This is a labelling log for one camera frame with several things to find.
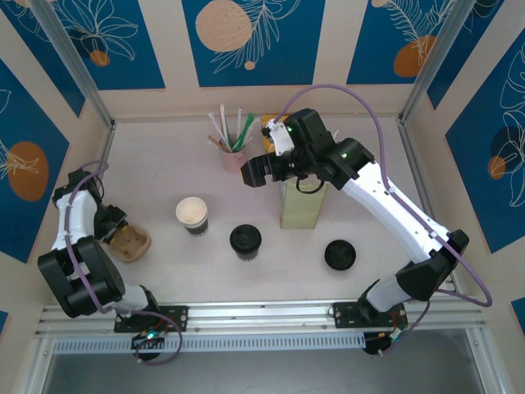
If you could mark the small controller board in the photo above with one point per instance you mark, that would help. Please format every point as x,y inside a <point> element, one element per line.
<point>389,337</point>
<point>148,336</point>

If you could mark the aluminium frame post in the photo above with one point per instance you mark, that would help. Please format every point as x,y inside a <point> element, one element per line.
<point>436,61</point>
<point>74,61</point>

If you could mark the white wrapped straw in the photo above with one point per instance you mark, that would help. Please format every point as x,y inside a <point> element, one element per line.
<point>239,121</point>
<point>217,127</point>
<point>223,119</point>
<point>254,123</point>

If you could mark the beige pulp cup carrier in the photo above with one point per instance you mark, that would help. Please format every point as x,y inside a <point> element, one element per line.
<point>133,244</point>

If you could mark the dark sleeved paper coffee cup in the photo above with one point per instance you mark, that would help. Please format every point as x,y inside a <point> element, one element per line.
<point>190,211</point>
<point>247,255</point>

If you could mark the pink straw holder cup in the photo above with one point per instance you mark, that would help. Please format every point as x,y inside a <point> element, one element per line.
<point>231,162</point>

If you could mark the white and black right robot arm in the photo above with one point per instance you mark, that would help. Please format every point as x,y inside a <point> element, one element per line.
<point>393,205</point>

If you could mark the wooden stirrer stick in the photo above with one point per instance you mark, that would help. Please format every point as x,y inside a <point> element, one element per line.
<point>213,141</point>

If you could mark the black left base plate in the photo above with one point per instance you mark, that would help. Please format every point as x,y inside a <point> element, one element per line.
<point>178,318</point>

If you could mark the yellow napkin stack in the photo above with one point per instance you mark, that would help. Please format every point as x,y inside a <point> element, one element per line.
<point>270,118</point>

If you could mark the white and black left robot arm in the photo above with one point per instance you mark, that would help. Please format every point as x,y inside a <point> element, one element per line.
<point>76,221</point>

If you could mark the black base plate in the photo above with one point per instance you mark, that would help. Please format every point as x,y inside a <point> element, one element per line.
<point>344,316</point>
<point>178,318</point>

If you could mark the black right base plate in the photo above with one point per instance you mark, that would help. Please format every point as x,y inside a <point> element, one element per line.
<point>344,316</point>

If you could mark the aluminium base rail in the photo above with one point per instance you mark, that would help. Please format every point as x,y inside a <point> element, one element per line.
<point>262,314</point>

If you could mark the wide green wrapped straw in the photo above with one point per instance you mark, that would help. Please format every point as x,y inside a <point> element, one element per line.
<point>247,123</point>

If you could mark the black plastic cup lid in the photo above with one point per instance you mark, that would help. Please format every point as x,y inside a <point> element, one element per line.
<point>245,237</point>
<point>339,255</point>

